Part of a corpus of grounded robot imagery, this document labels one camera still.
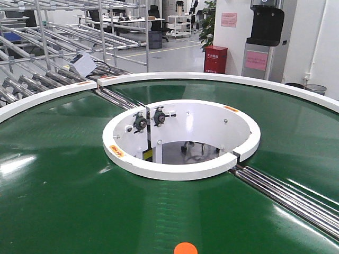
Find red fire equipment box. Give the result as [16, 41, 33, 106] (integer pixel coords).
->
[204, 46, 228, 74]

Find grey control box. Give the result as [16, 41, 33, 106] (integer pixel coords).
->
[69, 52, 96, 77]

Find orange cylindrical capacitor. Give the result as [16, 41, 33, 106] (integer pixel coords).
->
[173, 242, 198, 254]

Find potted green plant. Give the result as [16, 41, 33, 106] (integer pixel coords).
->
[199, 0, 217, 52]

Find white inner ring guard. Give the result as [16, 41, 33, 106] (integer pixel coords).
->
[102, 99, 261, 181]

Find steel roller rack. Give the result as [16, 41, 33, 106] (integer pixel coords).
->
[1, 1, 150, 106]

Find white outer conveyor rim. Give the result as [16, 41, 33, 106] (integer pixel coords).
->
[0, 71, 339, 125]

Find black water dispenser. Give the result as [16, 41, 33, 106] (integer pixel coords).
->
[246, 0, 284, 47]

